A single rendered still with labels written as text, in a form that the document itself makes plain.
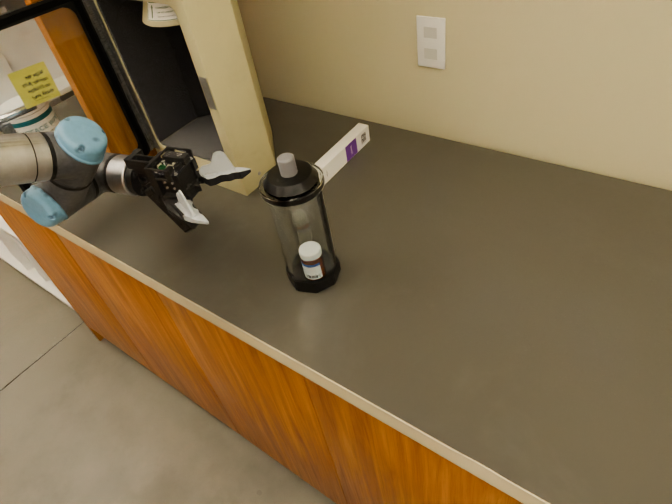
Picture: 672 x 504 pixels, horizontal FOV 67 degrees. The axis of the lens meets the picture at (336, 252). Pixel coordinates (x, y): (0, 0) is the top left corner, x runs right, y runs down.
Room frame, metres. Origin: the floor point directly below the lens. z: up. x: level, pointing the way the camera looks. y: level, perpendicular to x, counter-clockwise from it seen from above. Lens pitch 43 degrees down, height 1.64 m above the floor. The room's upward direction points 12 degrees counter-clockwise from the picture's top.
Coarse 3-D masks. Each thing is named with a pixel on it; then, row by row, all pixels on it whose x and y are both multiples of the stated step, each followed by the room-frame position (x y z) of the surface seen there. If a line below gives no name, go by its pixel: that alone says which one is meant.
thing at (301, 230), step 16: (320, 176) 0.69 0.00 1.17; (304, 192) 0.65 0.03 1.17; (272, 208) 0.67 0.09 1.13; (288, 208) 0.65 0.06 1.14; (304, 208) 0.65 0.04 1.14; (320, 208) 0.67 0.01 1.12; (288, 224) 0.65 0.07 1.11; (304, 224) 0.65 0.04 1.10; (320, 224) 0.66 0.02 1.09; (288, 240) 0.66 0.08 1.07; (304, 240) 0.65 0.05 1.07; (320, 240) 0.66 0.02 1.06; (288, 256) 0.66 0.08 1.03; (304, 256) 0.65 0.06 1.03; (320, 256) 0.65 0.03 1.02; (304, 272) 0.65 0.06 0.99; (320, 272) 0.65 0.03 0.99
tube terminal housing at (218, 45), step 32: (160, 0) 1.04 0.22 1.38; (192, 0) 1.01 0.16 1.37; (224, 0) 1.06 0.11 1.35; (192, 32) 0.99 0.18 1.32; (224, 32) 1.05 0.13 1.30; (224, 64) 1.03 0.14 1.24; (224, 96) 1.01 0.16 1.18; (256, 96) 1.07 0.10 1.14; (224, 128) 0.99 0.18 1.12; (256, 128) 1.05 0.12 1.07; (256, 160) 1.04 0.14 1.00
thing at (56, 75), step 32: (0, 32) 1.09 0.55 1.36; (32, 32) 1.12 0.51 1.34; (64, 32) 1.16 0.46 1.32; (0, 64) 1.07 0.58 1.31; (32, 64) 1.11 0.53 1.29; (64, 64) 1.14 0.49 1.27; (96, 64) 1.18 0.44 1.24; (0, 96) 1.05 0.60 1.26; (32, 96) 1.09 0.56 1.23; (64, 96) 1.12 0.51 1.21; (96, 96) 1.16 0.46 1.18; (32, 128) 1.07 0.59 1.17; (128, 128) 1.18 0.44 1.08
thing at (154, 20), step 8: (144, 8) 1.13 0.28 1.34; (152, 8) 1.10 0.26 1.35; (160, 8) 1.09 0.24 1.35; (168, 8) 1.09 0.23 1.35; (144, 16) 1.13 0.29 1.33; (152, 16) 1.10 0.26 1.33; (160, 16) 1.09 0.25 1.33; (168, 16) 1.08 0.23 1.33; (176, 16) 1.08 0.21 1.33; (152, 24) 1.10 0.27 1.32; (160, 24) 1.09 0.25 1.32; (168, 24) 1.08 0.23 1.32; (176, 24) 1.07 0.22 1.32
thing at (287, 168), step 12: (288, 156) 0.69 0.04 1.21; (276, 168) 0.71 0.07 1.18; (288, 168) 0.68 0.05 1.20; (300, 168) 0.70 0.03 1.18; (312, 168) 0.70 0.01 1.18; (264, 180) 0.70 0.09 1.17; (276, 180) 0.68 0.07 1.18; (288, 180) 0.67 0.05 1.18; (300, 180) 0.67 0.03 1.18; (312, 180) 0.67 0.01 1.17; (276, 192) 0.66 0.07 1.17; (288, 192) 0.65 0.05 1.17; (300, 192) 0.65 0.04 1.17
